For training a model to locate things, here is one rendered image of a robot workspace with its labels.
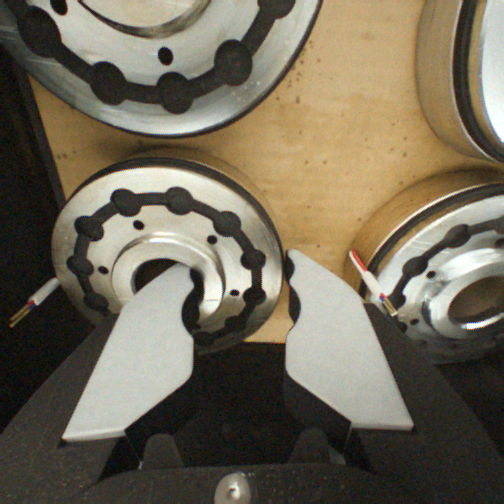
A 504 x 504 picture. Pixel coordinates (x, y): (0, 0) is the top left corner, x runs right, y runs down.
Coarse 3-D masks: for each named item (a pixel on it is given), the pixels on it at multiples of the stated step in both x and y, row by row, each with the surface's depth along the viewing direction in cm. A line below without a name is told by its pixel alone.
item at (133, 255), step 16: (144, 240) 10; (160, 240) 10; (176, 240) 10; (192, 240) 10; (128, 256) 10; (144, 256) 10; (160, 256) 10; (176, 256) 10; (192, 256) 10; (208, 256) 10; (112, 272) 11; (128, 272) 11; (208, 272) 11; (224, 272) 11; (128, 288) 11; (208, 288) 11; (224, 288) 11; (208, 304) 12
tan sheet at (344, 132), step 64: (384, 0) 9; (320, 64) 10; (384, 64) 10; (64, 128) 11; (256, 128) 11; (320, 128) 11; (384, 128) 11; (64, 192) 13; (320, 192) 13; (384, 192) 13; (320, 256) 15
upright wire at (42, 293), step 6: (48, 282) 11; (54, 282) 12; (42, 288) 11; (48, 288) 11; (54, 288) 12; (36, 294) 11; (42, 294) 11; (48, 294) 11; (30, 300) 11; (36, 300) 11; (42, 300) 11; (30, 306) 10; (18, 312) 10; (24, 312) 10; (12, 318) 10; (18, 318) 10; (12, 324) 10
